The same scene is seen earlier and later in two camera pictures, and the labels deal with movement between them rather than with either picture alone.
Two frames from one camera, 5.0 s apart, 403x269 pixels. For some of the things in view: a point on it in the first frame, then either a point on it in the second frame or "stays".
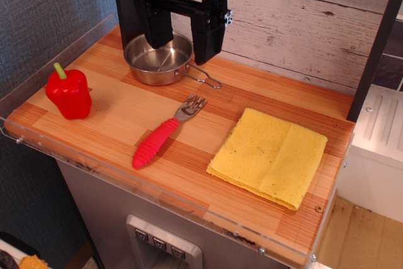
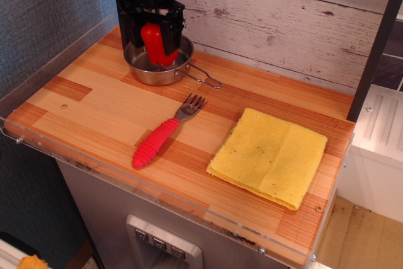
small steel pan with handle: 158,66 stays
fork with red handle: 194,104 stays
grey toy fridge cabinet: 131,227 stays
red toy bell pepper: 68,92 → 152,36
